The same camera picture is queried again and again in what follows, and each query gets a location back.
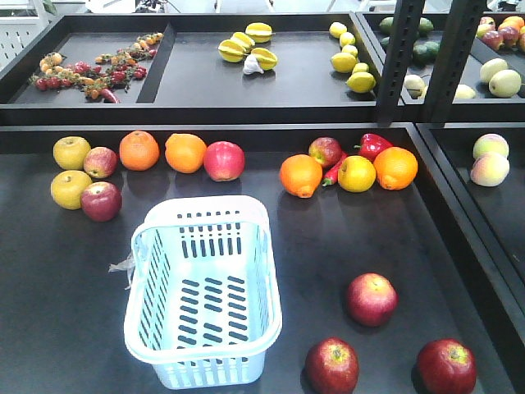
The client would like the light blue plastic basket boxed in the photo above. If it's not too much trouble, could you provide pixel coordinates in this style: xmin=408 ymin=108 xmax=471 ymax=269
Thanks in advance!
xmin=124 ymin=195 xmax=282 ymax=389

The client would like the dark red apple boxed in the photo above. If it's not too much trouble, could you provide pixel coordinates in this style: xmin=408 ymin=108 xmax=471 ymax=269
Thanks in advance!
xmin=346 ymin=273 xmax=399 ymax=328
xmin=80 ymin=181 xmax=122 ymax=222
xmin=304 ymin=337 xmax=359 ymax=394
xmin=308 ymin=136 xmax=343 ymax=169
xmin=416 ymin=338 xmax=477 ymax=394

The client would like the black wooden fruit display stand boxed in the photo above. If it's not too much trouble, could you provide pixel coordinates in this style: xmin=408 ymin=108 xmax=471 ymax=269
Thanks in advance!
xmin=1 ymin=14 xmax=524 ymax=393

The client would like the orange with navel left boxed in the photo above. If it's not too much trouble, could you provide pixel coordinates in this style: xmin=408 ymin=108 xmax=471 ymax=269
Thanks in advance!
xmin=280 ymin=154 xmax=323 ymax=198

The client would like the red apple beside oranges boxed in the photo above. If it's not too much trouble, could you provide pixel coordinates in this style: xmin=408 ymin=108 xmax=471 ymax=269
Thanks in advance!
xmin=203 ymin=141 xmax=245 ymax=181

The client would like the red chili pepper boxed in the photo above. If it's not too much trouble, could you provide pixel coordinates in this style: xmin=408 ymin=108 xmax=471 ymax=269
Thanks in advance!
xmin=321 ymin=152 xmax=348 ymax=187

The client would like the dark red apple behind oranges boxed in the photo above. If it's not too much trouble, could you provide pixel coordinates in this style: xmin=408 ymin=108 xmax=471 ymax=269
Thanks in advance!
xmin=308 ymin=136 xmax=343 ymax=169

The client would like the yellow round fruit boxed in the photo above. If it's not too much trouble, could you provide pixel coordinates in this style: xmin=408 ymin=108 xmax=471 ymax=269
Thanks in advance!
xmin=338 ymin=155 xmax=376 ymax=193

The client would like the red bell pepper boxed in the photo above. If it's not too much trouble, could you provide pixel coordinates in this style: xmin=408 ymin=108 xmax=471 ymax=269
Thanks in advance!
xmin=354 ymin=133 xmax=393 ymax=162

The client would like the orange far left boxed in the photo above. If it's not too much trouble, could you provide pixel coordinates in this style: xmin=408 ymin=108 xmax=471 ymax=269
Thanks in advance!
xmin=119 ymin=131 xmax=160 ymax=171

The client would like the white garlic bulb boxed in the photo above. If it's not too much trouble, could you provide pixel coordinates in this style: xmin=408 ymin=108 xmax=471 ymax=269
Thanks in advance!
xmin=243 ymin=54 xmax=264 ymax=76

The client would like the orange right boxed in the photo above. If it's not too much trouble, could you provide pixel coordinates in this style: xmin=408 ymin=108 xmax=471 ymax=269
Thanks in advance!
xmin=373 ymin=147 xmax=418 ymax=190

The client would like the yellow starfruit back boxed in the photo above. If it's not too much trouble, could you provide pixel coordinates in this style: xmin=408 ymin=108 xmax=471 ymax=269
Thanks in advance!
xmin=244 ymin=22 xmax=273 ymax=44

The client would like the small pink apple left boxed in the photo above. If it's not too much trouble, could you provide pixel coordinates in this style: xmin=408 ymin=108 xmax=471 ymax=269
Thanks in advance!
xmin=84 ymin=147 xmax=118 ymax=179

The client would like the yellow apple front left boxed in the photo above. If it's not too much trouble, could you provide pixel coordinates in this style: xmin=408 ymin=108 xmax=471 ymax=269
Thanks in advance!
xmin=50 ymin=170 xmax=93 ymax=210

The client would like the yellow apple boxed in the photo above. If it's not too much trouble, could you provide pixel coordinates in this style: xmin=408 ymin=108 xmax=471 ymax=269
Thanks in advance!
xmin=50 ymin=170 xmax=93 ymax=210
xmin=52 ymin=135 xmax=91 ymax=170

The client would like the cherry tomato vine cluster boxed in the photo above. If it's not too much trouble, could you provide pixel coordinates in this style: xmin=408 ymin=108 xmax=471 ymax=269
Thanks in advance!
xmin=28 ymin=32 xmax=164 ymax=103

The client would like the yellow apple back left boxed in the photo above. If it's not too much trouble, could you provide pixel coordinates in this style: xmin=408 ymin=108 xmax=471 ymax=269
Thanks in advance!
xmin=52 ymin=135 xmax=91 ymax=170

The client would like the pale peach front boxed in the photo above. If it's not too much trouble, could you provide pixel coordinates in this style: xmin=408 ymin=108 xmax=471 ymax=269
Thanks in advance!
xmin=470 ymin=152 xmax=510 ymax=187

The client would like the pale peach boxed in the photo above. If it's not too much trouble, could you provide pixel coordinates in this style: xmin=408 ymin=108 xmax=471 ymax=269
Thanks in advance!
xmin=472 ymin=133 xmax=509 ymax=159
xmin=470 ymin=152 xmax=510 ymax=187

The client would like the pale peach back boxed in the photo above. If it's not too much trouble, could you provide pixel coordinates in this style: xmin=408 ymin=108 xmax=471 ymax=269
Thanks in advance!
xmin=472 ymin=133 xmax=509 ymax=159

